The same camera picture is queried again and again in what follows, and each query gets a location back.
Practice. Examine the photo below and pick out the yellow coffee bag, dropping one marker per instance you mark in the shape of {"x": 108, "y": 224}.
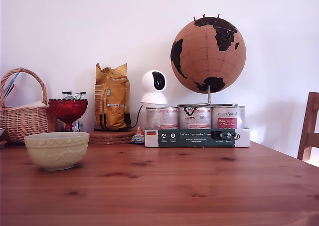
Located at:
{"x": 112, "y": 99}

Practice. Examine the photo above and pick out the red glass footed bowl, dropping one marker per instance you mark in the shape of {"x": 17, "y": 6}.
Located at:
{"x": 67, "y": 109}

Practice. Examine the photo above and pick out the pale green ceramic bowl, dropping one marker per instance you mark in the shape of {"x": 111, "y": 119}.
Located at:
{"x": 57, "y": 153}

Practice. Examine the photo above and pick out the pet food can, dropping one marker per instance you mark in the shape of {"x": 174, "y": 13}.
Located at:
{"x": 162, "y": 117}
{"x": 225, "y": 117}
{"x": 195, "y": 117}

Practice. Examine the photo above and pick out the small triangular snack packet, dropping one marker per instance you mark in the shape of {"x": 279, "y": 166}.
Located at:
{"x": 137, "y": 137}

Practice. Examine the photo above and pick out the green and white cardboard tray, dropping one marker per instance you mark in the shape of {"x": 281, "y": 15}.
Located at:
{"x": 197, "y": 137}

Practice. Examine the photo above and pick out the metal globe stand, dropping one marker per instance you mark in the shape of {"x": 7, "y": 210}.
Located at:
{"x": 209, "y": 97}

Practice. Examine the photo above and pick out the round cork trivet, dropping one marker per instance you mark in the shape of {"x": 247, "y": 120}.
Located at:
{"x": 109, "y": 141}
{"x": 112, "y": 134}

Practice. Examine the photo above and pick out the cork globe with black continents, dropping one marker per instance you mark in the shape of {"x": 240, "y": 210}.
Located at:
{"x": 207, "y": 59}

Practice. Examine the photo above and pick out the small silver wrapped item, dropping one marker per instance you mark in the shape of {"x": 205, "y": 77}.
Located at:
{"x": 77, "y": 127}

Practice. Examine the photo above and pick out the red pen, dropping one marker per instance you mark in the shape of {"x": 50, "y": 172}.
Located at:
{"x": 10, "y": 89}

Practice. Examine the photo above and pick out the blue and white pen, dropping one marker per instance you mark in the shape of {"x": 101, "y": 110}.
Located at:
{"x": 11, "y": 82}

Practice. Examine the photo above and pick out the wooden chair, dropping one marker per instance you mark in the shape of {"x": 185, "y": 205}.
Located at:
{"x": 311, "y": 136}

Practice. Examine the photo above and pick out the white round security camera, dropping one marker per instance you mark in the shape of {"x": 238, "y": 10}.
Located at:
{"x": 153, "y": 95}

